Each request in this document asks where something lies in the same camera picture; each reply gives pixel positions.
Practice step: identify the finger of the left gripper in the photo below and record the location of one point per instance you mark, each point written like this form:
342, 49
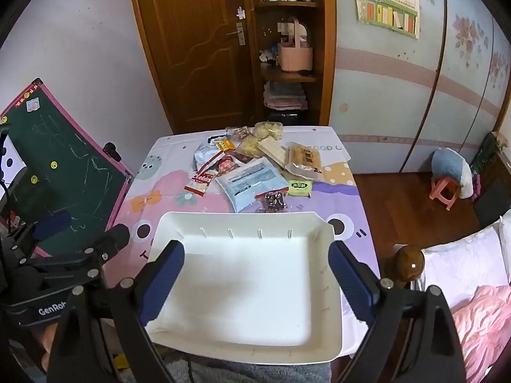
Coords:
74, 264
27, 237

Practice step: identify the wooden corner shelf unit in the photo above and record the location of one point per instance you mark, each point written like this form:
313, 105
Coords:
265, 20

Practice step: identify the red white snack packet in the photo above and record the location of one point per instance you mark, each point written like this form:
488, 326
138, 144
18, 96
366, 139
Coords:
204, 176

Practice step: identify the green chalkboard pink frame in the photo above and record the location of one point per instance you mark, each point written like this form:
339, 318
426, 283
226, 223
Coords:
64, 170

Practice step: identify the white silver snack bag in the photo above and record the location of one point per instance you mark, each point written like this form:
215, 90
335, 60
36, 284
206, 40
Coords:
208, 153

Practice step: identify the folded towels stack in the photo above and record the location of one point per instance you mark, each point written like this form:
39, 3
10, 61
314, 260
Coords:
284, 96

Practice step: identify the green snack packet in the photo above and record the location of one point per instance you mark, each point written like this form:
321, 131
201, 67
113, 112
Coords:
300, 188

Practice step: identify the pastel floral wardrobe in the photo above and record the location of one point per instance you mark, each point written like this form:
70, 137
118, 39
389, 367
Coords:
396, 99

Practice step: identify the dark dried fruit packet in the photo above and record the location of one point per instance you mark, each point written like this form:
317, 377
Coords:
273, 202

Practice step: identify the pink blanket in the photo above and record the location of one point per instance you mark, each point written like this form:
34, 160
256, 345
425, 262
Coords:
483, 327

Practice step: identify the pink plastic stool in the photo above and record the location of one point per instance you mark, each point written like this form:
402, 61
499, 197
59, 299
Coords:
446, 190

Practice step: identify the cartoon printed tablecloth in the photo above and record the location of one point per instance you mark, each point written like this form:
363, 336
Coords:
159, 188

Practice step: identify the brown wooden door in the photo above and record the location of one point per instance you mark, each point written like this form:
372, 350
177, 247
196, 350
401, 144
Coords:
200, 61

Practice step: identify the white pillow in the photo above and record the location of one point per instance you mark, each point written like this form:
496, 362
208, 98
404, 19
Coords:
459, 268

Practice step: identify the pink storage basket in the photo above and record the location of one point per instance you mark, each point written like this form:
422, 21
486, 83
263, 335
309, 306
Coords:
296, 54

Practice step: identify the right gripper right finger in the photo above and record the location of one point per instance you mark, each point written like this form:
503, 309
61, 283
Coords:
411, 334

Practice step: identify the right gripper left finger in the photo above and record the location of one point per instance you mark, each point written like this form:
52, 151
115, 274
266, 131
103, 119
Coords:
79, 351

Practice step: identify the yellow puff snack bag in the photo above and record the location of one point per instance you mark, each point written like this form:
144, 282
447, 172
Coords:
266, 129

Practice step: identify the nut cluster packet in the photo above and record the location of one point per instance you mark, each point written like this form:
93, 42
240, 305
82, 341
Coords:
238, 134

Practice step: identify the cream wafer pack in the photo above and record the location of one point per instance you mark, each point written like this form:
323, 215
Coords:
274, 150

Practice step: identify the wall calendar poster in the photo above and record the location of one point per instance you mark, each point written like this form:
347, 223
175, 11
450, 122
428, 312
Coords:
402, 16

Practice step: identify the orange biscuit pack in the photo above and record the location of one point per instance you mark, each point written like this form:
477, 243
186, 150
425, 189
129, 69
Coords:
303, 162

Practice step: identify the white plastic tray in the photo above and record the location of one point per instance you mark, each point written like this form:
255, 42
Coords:
254, 288

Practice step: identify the wooden bedpost knob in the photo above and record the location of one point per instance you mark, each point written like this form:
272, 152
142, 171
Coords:
408, 263

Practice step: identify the oats protein stick packet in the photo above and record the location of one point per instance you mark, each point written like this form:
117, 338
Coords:
223, 143

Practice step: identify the large white blue snack bag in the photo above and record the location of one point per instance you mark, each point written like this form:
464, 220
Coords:
245, 184

